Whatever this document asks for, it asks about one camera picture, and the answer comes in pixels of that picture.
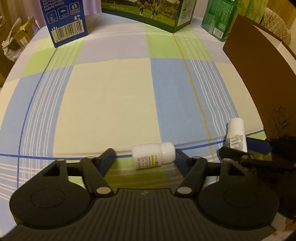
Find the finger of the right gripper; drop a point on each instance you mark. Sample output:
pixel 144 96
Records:
pixel 243 158
pixel 258 146

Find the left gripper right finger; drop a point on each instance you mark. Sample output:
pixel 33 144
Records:
pixel 193 171

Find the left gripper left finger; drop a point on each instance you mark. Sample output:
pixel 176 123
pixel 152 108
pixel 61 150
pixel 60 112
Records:
pixel 94 170

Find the white pill bottle yellow label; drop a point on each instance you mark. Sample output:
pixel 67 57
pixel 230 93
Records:
pixel 153 155

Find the brown cardboard shoe box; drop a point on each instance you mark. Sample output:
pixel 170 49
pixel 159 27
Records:
pixel 267 67

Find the plaid bed sheet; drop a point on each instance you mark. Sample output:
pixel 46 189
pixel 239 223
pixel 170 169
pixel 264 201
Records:
pixel 125 83

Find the quilted beige covered chair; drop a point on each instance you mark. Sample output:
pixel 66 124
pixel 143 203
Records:
pixel 274 23

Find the green tissue pack bundle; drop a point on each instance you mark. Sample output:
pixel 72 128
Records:
pixel 220 15

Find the white plastic bag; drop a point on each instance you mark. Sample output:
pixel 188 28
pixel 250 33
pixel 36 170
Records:
pixel 9 44

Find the green cow milk box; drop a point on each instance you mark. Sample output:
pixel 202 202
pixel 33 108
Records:
pixel 170 16

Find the blue milk carton box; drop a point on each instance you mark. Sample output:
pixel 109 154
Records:
pixel 65 20

